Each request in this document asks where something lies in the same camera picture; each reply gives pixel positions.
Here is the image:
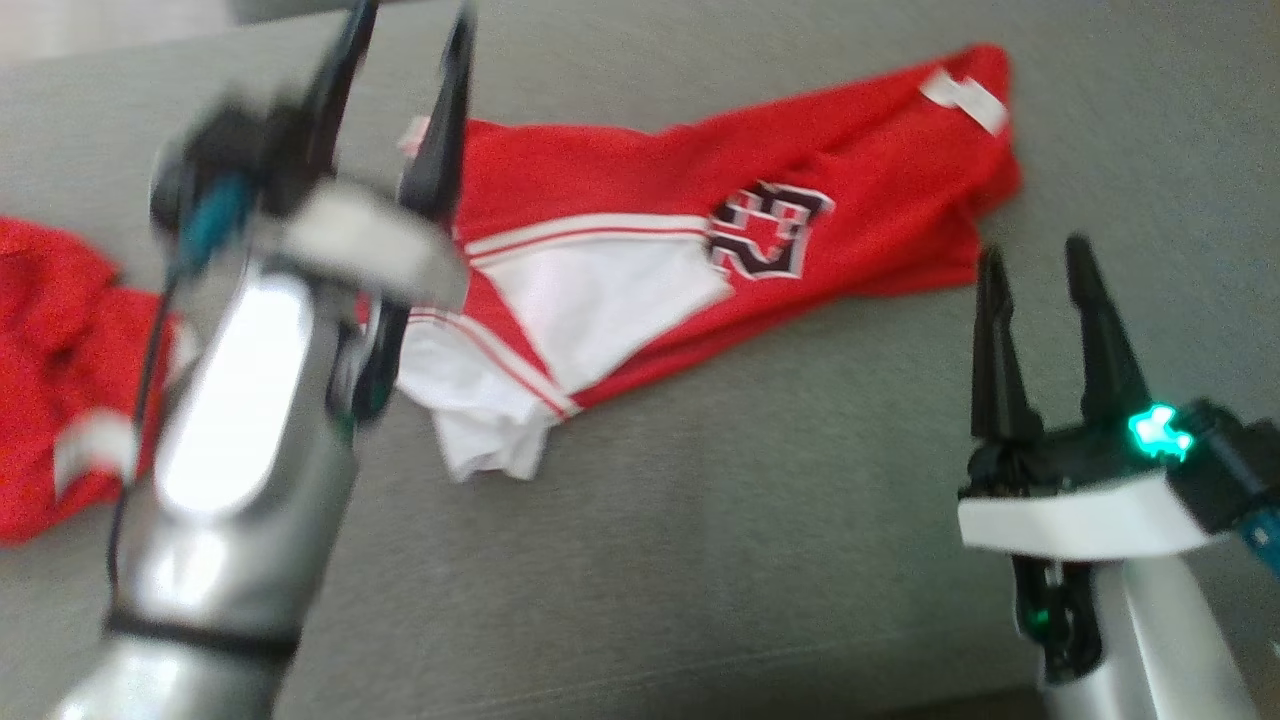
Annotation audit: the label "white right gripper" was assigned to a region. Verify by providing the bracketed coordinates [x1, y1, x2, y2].
[957, 233, 1238, 563]

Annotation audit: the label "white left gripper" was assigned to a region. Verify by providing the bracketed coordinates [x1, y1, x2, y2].
[263, 0, 479, 315]

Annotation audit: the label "red white numbered jersey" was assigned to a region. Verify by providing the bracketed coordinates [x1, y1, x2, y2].
[355, 42, 1023, 483]

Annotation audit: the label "red white-trimmed shorts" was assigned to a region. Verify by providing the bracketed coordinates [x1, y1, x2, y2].
[0, 215, 201, 546]

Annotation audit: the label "grey sofa seat cushion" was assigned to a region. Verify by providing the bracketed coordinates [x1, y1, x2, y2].
[0, 0, 1280, 720]

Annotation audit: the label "black left cable teal plug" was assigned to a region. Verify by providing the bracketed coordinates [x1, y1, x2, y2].
[105, 175, 256, 591]

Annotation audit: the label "black cable teal plug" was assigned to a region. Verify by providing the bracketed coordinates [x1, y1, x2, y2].
[105, 175, 256, 591]
[1240, 505, 1280, 579]

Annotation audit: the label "black right cable teal plug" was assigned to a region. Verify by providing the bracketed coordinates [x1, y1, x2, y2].
[1240, 505, 1280, 579]

